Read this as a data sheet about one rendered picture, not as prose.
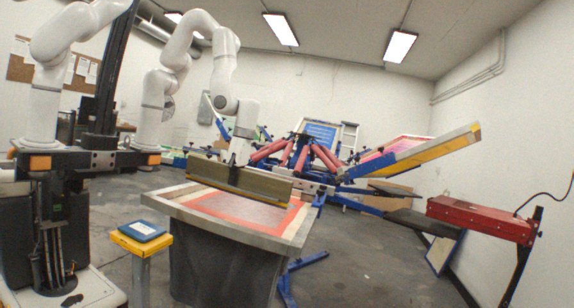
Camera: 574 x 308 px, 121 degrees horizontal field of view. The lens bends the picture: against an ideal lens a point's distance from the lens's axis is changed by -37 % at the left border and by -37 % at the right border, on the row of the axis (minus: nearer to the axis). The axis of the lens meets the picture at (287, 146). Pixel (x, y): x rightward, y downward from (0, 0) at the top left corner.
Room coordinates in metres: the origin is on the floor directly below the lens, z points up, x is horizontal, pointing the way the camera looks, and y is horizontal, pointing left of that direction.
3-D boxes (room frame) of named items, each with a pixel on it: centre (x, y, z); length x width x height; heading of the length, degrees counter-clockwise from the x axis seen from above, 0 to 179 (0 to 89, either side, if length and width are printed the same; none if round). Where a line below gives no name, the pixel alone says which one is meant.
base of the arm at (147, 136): (0.96, 0.57, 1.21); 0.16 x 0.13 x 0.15; 71
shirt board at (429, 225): (1.71, -0.62, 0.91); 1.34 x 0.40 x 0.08; 48
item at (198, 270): (0.85, 0.17, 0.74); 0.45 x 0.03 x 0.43; 78
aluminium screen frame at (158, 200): (1.13, 0.10, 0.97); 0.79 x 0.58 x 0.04; 168
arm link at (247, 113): (0.92, 0.19, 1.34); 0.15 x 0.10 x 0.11; 83
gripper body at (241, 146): (0.90, 0.16, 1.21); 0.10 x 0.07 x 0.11; 168
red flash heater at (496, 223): (1.21, -1.17, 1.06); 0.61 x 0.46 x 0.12; 48
